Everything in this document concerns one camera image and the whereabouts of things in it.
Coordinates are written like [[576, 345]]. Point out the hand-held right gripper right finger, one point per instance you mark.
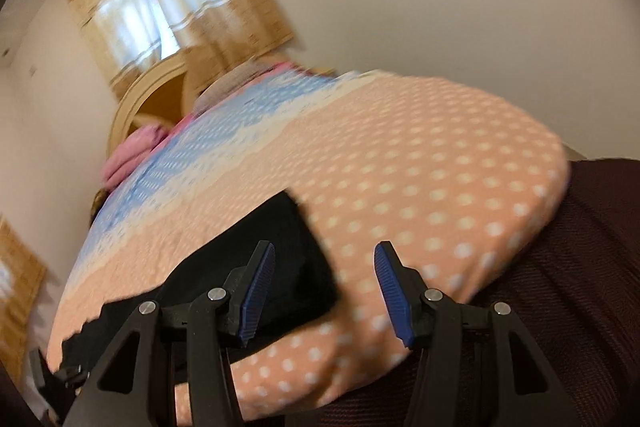
[[392, 292]]

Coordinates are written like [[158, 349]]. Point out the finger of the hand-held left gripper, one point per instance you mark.
[[70, 376]]

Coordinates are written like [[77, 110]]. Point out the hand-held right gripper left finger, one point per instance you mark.
[[257, 287]]

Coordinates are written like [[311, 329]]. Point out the black pants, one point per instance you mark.
[[295, 247]]

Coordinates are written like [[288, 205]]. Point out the polka dot bed blanket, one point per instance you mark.
[[400, 157]]

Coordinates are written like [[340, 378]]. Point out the brown fuzzy object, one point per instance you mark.
[[99, 207]]

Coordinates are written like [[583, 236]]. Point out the pink folded blanket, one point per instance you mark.
[[135, 152]]

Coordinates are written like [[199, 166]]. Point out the person's maroon clothing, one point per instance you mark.
[[575, 282]]

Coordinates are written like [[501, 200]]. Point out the striped pillow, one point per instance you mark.
[[235, 79]]

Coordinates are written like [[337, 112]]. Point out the cream wooden headboard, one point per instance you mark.
[[150, 92]]

